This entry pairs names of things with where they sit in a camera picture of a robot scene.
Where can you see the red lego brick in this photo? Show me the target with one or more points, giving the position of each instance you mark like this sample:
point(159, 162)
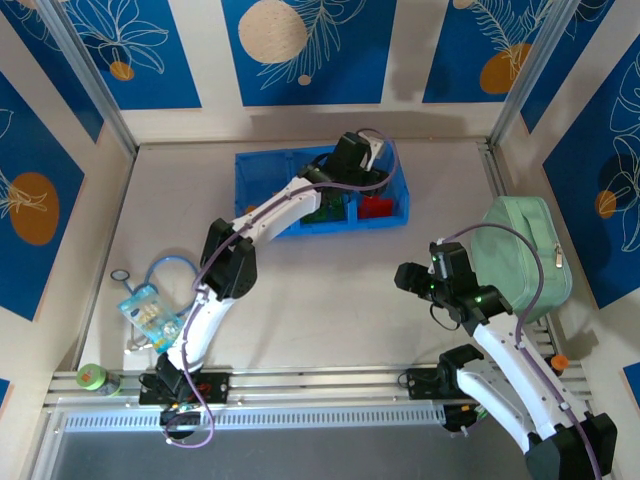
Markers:
point(371, 207)
point(387, 209)

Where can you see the green lego brick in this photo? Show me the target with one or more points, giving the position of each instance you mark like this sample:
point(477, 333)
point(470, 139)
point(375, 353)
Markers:
point(337, 210)
point(315, 217)

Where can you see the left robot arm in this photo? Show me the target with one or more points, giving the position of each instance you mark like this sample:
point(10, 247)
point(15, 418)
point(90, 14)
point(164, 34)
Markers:
point(280, 210)

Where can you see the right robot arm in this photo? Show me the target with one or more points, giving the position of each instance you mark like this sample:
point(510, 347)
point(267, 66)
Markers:
point(500, 360)

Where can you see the mint green zip pouch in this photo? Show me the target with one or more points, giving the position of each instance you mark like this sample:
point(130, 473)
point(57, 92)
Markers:
point(520, 250)

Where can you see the blue three-compartment plastic container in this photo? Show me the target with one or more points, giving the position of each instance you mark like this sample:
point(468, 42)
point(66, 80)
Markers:
point(260, 170)

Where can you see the orange capped small item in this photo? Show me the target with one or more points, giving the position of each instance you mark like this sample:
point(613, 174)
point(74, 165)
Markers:
point(560, 362)

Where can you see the blue tube stethoscope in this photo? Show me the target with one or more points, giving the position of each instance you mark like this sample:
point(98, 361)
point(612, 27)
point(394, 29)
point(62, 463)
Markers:
point(120, 276)

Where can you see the green jar with label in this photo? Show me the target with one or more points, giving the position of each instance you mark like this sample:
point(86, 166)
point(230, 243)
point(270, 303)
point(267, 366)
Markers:
point(97, 380)

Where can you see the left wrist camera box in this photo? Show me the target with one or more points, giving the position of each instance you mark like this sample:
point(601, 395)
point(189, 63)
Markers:
point(352, 150)

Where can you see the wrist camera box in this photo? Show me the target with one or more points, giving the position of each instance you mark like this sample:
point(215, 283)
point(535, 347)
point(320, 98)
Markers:
point(352, 150)
point(452, 265)

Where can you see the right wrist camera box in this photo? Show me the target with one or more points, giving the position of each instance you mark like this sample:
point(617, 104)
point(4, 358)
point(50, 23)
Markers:
point(452, 265)

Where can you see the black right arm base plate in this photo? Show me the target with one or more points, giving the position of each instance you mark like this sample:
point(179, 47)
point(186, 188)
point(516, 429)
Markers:
point(422, 382)

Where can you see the blue floral wall panel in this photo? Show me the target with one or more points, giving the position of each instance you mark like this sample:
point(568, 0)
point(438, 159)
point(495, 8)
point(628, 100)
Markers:
point(135, 50)
point(600, 200)
point(500, 50)
point(30, 225)
point(310, 50)

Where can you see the aluminium mounting rail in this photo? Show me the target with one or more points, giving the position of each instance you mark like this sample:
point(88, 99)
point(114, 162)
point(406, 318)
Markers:
point(320, 387)

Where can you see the aluminium frame post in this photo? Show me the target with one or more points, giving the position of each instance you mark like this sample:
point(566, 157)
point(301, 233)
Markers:
point(85, 70)
point(530, 70)

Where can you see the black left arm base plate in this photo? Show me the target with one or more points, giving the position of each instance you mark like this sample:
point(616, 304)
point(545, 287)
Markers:
point(215, 387)

